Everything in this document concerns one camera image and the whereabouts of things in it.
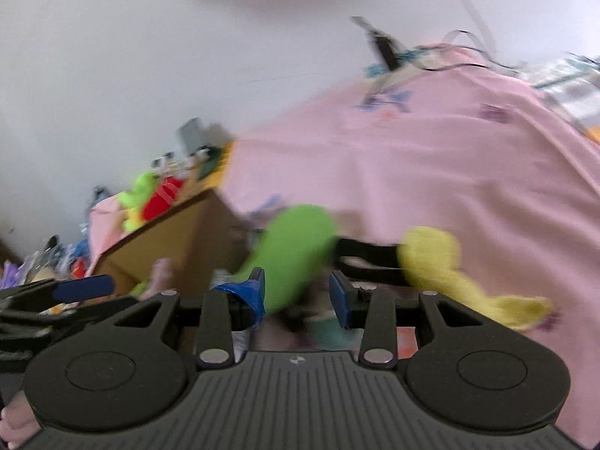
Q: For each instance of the brown cardboard box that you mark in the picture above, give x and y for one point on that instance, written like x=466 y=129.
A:
x=187 y=234

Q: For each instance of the black and white panda plush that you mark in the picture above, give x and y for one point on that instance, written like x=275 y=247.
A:
x=173 y=164

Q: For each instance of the folded plaid cloth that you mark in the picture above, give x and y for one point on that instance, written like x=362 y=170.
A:
x=572 y=89

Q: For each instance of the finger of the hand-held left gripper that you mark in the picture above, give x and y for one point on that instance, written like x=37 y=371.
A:
x=84 y=289
x=70 y=314

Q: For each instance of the green frog plush toy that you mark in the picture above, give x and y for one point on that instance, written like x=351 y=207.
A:
x=138 y=194

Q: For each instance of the red plush toy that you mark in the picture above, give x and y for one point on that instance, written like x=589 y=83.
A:
x=159 y=201

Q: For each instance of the pink floral bedsheet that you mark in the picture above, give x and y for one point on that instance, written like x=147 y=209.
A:
x=422 y=159

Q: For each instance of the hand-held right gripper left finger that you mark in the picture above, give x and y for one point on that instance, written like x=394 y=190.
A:
x=253 y=293

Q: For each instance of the pale pink plush toy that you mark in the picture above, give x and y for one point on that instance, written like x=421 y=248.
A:
x=161 y=274

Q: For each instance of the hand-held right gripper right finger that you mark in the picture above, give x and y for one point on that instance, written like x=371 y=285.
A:
x=340 y=300

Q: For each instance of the yellow and black plush toy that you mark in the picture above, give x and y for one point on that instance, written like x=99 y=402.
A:
x=436 y=258

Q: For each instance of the person's left hand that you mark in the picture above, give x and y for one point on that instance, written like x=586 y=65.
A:
x=16 y=424

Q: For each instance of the white power strip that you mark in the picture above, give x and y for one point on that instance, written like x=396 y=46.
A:
x=408 y=58

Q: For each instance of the black charger plug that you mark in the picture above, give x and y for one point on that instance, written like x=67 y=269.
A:
x=384 y=49

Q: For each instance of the teal and white plush toy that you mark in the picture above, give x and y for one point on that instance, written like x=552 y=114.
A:
x=328 y=333

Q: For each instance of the green round smiling plush toy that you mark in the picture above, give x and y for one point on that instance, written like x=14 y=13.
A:
x=290 y=253

